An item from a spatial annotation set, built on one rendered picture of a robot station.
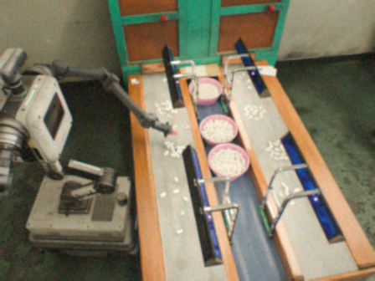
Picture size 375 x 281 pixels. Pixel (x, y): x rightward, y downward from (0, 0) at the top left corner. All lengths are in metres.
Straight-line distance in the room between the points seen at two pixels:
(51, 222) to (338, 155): 2.59
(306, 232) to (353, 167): 1.51
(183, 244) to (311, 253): 0.68
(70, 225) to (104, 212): 0.23
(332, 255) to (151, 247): 0.96
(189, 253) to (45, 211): 1.09
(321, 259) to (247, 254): 0.39
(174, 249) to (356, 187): 1.94
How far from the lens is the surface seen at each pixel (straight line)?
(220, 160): 2.02
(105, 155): 3.08
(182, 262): 1.70
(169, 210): 1.82
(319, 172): 2.09
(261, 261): 1.81
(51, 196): 2.38
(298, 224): 1.88
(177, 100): 1.86
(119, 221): 2.13
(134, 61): 2.62
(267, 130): 2.25
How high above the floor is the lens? 2.35
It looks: 50 degrees down
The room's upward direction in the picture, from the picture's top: 1 degrees counter-clockwise
